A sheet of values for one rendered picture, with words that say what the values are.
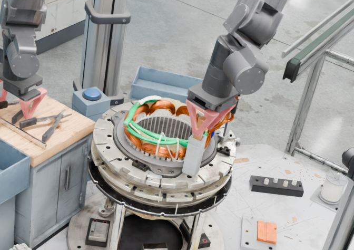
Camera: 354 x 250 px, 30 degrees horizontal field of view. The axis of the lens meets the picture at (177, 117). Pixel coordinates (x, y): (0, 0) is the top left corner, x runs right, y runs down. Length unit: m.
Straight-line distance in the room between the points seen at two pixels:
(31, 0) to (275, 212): 0.91
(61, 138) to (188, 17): 3.36
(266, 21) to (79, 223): 0.73
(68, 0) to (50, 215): 2.55
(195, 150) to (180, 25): 3.31
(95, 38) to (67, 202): 0.46
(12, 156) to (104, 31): 0.51
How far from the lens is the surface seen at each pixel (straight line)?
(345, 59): 3.04
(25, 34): 1.37
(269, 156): 2.06
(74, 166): 1.58
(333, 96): 4.19
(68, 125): 1.52
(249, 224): 1.76
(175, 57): 4.18
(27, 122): 1.47
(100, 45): 1.82
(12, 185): 1.42
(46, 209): 1.57
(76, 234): 1.63
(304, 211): 1.89
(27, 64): 1.35
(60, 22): 4.04
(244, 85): 1.16
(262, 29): 1.20
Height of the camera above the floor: 1.93
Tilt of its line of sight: 32 degrees down
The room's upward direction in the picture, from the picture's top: 11 degrees clockwise
